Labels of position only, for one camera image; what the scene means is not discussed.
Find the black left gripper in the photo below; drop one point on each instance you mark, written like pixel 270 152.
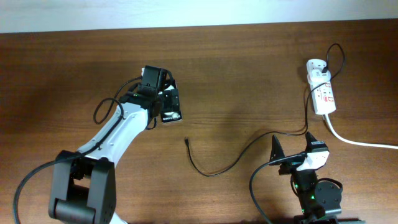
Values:
pixel 170 99

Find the white USB charger adapter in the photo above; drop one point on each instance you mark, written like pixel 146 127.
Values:
pixel 317 71

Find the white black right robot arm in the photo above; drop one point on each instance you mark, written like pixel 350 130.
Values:
pixel 319 198

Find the white power strip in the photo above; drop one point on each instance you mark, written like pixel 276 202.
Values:
pixel 323 99

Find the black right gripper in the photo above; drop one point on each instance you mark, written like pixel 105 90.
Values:
pixel 277 152

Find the black Galaxy flip phone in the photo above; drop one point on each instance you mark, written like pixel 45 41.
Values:
pixel 170 111

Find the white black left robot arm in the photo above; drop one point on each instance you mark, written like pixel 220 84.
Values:
pixel 84 182

